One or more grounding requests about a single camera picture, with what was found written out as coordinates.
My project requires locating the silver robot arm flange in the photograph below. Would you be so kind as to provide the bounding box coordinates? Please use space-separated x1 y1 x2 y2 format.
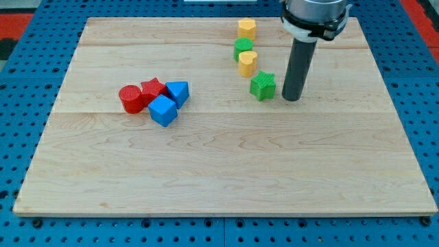
281 0 352 43

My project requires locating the green star block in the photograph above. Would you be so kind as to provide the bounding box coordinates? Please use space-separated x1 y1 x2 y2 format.
250 71 276 101

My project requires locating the blue cube block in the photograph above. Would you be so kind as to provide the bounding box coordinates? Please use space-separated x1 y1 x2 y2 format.
148 95 178 127

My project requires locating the red star block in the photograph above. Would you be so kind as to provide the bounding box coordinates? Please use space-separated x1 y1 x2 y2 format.
141 78 168 107

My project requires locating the blue triangle block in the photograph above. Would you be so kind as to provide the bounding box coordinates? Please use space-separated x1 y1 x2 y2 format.
165 81 189 109

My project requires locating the yellow heart block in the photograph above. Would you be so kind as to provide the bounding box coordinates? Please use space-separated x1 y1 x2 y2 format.
238 51 258 78

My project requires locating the green cylinder block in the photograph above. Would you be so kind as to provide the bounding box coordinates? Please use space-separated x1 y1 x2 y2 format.
233 37 253 62

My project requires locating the red cylinder block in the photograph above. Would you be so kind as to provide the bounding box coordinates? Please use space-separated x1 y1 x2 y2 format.
118 85 144 114

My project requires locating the yellow hexagon block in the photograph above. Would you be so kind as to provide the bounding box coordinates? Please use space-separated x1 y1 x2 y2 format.
237 18 257 40

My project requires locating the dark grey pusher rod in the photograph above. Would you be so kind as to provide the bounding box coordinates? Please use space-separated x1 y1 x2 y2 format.
282 38 316 102

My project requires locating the light wooden board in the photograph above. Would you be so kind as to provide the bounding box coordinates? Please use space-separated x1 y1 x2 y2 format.
13 17 437 217

